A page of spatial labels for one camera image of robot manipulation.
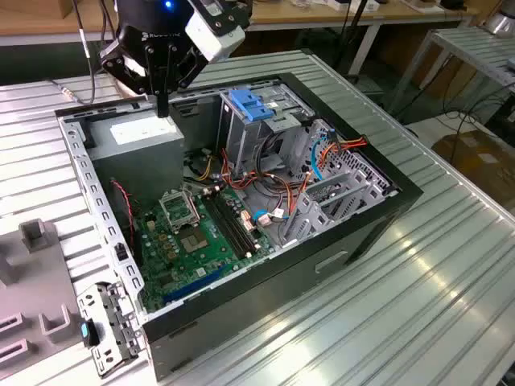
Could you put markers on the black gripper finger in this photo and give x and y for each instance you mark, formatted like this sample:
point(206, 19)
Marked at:
point(155, 72)
point(173, 68)

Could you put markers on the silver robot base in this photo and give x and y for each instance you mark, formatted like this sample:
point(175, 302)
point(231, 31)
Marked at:
point(501, 26)

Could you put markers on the grey metal disk bay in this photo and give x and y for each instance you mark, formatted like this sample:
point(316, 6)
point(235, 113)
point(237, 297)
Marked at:
point(310, 213)

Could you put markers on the blue plastic drive latch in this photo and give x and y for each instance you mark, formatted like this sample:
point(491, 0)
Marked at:
point(249, 106)

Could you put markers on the grey power supply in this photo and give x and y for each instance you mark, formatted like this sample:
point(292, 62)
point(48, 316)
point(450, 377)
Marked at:
point(137, 161)

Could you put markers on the grey optical drive cage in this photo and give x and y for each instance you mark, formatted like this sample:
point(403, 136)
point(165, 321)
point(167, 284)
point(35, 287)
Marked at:
point(241, 140)

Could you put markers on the wooden desk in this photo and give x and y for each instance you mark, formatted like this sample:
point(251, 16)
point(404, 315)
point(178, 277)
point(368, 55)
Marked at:
point(301, 16)

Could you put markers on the black case fan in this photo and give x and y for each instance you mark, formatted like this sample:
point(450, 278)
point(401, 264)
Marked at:
point(120, 209)

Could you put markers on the black RAM slot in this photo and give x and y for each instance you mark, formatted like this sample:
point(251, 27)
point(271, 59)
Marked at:
point(237, 221)
point(225, 227)

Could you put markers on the CPU socket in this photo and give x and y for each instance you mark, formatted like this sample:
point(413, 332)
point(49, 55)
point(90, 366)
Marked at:
point(194, 241)

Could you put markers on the small black rim clip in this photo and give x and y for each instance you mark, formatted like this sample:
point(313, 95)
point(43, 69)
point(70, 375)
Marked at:
point(120, 251)

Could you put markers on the black tripod stand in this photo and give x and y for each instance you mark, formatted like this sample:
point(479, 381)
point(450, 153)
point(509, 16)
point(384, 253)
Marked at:
point(354, 24)

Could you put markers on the green motherboard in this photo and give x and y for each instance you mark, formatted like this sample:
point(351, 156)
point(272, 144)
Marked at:
point(209, 261)

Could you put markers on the blue expansion slot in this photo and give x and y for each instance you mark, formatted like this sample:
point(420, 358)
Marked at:
point(193, 283)

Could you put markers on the black open PC case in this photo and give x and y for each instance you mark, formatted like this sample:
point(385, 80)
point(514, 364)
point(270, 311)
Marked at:
point(281, 281)

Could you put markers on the grey parts rack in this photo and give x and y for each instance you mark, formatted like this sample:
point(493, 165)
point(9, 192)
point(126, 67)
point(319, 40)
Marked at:
point(36, 281)

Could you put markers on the black latch with blue mark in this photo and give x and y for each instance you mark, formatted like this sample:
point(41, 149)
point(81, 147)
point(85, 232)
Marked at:
point(85, 331)

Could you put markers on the metal slat side table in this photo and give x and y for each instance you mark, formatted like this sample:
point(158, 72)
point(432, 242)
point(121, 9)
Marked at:
point(470, 48)

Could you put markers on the brown cardboard box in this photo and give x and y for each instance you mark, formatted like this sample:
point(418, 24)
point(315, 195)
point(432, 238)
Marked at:
point(479, 161)

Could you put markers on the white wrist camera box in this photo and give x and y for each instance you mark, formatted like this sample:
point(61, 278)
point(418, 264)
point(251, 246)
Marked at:
point(213, 36)

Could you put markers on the metal rear slot bracket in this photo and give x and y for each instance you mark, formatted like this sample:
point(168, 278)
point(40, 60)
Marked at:
point(116, 317)

